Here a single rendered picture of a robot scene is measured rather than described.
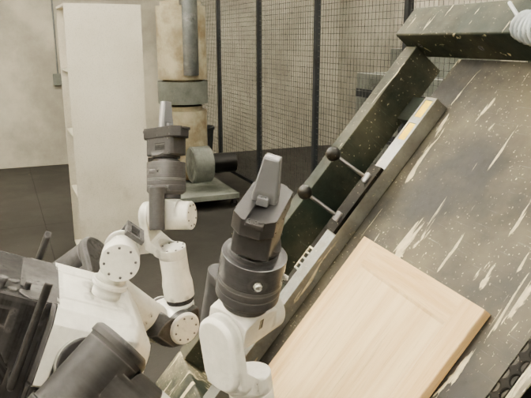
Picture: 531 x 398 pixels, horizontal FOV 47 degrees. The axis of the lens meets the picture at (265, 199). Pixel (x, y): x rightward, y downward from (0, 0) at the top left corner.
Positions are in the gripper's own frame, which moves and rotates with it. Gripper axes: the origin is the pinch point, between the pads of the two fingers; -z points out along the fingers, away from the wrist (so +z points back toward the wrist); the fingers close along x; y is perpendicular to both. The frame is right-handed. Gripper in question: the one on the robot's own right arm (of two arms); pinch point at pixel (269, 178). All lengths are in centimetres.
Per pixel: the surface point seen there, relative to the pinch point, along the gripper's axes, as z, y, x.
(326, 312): 52, 10, 48
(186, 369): 89, -22, 55
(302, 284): 54, 3, 59
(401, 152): 21, 17, 79
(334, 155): 25, 2, 75
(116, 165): 193, -189, 351
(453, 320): 31, 33, 28
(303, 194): 35, -3, 69
